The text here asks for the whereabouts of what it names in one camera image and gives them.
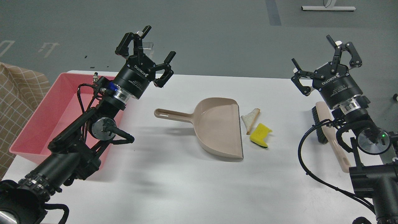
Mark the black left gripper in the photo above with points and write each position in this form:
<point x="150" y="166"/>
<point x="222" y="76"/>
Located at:
<point x="139" y="70"/>

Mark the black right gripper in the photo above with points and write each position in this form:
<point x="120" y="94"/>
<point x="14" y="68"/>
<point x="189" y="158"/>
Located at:
<point x="335" y="84"/>

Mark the beige hand brush black bristles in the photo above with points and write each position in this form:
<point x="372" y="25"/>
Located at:
<point x="327" y="134"/>

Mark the white bread slice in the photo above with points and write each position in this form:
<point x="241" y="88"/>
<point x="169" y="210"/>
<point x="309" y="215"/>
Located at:
<point x="249" y="119"/>

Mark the yellow green sponge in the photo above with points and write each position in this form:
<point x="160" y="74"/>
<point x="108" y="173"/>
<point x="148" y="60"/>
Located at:
<point x="259" y="135"/>

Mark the beige plastic dustpan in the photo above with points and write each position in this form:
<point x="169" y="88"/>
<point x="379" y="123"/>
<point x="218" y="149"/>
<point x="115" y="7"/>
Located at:
<point x="216" y="122"/>

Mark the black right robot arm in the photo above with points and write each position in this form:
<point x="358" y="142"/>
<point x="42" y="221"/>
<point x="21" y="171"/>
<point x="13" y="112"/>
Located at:
<point x="365" y="151"/>

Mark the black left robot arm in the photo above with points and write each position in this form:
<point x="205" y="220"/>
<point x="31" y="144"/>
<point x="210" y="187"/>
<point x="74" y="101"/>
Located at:
<point x="26" y="201"/>

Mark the pink plastic bin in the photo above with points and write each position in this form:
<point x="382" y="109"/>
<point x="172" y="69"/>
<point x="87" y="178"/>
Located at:
<point x="46" y="118"/>

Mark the grey floor socket plate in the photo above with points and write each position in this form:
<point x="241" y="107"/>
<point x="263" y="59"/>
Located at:
<point x="148" y="45"/>

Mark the white table leg base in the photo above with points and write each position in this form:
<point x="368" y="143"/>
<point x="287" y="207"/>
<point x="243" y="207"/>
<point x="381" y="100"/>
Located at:
<point x="329" y="6"/>

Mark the beige checkered cloth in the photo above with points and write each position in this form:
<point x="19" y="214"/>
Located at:
<point x="21" y="91"/>

